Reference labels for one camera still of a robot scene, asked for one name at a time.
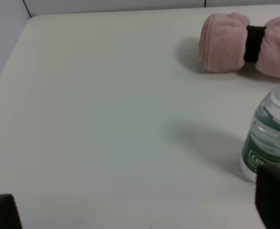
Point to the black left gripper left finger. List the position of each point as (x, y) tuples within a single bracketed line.
[(9, 215)]

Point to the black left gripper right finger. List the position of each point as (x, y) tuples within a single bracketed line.
[(267, 196)]

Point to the black band on towel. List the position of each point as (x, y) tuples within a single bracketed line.
[(253, 43)]

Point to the pink rolled towel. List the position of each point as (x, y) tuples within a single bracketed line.
[(223, 42)]

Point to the clear bottle green label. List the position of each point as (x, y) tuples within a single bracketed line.
[(262, 145)]

